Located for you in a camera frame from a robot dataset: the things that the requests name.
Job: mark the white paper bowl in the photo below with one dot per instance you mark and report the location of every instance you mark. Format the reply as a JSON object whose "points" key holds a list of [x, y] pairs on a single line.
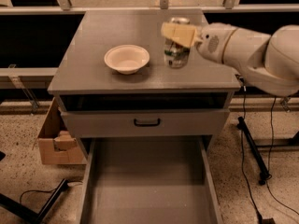
{"points": [[126, 59]]}

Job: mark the brown cardboard box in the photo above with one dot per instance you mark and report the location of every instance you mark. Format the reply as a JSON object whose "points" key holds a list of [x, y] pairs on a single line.
{"points": [[56, 145]]}

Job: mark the grey drawer cabinet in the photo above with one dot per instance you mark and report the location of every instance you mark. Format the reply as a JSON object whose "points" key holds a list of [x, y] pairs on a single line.
{"points": [[84, 83]]}

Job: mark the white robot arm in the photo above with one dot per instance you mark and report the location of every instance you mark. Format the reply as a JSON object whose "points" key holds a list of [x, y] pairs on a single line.
{"points": [[267, 62]]}

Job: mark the black drawer handle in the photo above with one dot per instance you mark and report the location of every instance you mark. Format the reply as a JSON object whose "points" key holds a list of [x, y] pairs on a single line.
{"points": [[147, 123]]}

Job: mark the grey top drawer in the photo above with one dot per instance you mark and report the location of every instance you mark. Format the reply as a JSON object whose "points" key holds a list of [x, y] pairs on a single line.
{"points": [[121, 124]]}

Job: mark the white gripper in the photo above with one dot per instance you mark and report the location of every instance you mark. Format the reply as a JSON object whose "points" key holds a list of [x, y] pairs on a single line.
{"points": [[211, 44]]}

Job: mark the silver green 7up can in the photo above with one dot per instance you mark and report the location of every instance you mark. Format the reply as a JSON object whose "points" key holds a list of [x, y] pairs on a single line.
{"points": [[175, 55]]}

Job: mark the black stand leg left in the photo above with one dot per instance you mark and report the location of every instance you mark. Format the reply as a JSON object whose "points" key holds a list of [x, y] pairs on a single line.
{"points": [[34, 204]]}

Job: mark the metal railing frame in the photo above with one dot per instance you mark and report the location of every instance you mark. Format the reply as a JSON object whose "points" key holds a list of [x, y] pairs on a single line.
{"points": [[244, 16]]}

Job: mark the open grey middle drawer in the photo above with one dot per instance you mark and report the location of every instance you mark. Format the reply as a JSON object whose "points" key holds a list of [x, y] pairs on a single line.
{"points": [[150, 180]]}

